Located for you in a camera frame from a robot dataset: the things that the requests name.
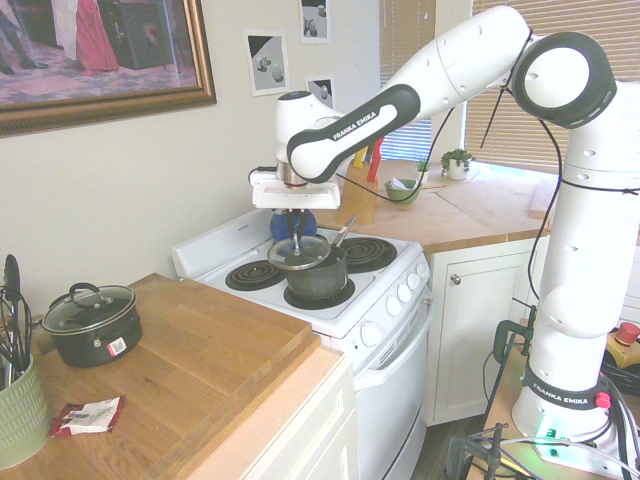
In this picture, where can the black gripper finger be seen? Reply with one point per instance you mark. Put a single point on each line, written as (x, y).
(292, 222)
(302, 221)

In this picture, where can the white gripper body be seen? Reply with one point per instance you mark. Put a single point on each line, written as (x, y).
(300, 196)

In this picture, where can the glass saucepan lid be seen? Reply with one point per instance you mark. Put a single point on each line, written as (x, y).
(311, 253)

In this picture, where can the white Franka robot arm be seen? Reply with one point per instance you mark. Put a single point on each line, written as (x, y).
(575, 250)

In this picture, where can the potted plant in white pot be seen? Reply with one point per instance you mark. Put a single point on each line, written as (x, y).
(457, 167)

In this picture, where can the glass stock pot lid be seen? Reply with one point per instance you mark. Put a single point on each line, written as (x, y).
(90, 310)

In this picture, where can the black stock pot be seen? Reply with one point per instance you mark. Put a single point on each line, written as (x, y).
(95, 340)

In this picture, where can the wooden knife block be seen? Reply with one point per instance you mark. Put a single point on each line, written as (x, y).
(357, 197)

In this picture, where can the small black coil burner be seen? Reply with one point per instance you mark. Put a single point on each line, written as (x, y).
(255, 275)

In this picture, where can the large black coil burner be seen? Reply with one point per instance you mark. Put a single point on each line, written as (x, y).
(369, 254)

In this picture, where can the black burner under saucepan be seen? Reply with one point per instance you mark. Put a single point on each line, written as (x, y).
(345, 300)

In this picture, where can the green bowl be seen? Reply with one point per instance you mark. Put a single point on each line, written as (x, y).
(400, 194)

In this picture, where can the white crumpled paper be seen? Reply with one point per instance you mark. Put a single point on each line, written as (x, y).
(402, 183)

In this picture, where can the small potted plant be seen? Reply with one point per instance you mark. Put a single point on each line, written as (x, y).
(423, 172)

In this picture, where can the large white stove knob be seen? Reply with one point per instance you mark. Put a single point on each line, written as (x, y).
(370, 334)

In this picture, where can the wooden butcher block board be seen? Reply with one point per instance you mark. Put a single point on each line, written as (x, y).
(200, 350)

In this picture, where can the round metal cabinet knob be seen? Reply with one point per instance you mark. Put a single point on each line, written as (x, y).
(455, 279)

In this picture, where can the white electric stove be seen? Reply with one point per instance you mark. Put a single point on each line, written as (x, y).
(395, 400)

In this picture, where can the white cabinet under butcher block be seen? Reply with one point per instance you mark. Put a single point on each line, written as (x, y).
(310, 430)

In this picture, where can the white cabinet with metal knob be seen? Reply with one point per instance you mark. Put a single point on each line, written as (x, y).
(480, 340)

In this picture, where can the green table clamp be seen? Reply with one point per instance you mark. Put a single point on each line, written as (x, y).
(502, 335)

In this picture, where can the gold framed painting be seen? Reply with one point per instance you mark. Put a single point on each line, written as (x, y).
(100, 45)

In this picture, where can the dark table clamp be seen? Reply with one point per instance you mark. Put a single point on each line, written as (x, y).
(460, 447)

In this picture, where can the wooden window blinds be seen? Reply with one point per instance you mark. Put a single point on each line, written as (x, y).
(550, 75)

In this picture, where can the red and white packet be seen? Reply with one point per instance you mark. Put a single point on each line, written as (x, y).
(85, 416)

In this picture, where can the black kitchen utensils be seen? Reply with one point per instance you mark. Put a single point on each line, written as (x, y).
(12, 310)

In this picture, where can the green ribbed utensil holder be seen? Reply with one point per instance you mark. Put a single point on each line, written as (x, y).
(20, 415)

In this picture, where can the red emergency stop button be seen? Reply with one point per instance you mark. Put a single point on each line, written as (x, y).
(628, 334)

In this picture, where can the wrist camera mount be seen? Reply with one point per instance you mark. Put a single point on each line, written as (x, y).
(264, 177)

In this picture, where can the small grey wall photo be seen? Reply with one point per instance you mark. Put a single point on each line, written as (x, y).
(321, 90)
(315, 20)

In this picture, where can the large grey wall photo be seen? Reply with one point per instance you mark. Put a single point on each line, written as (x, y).
(266, 62)

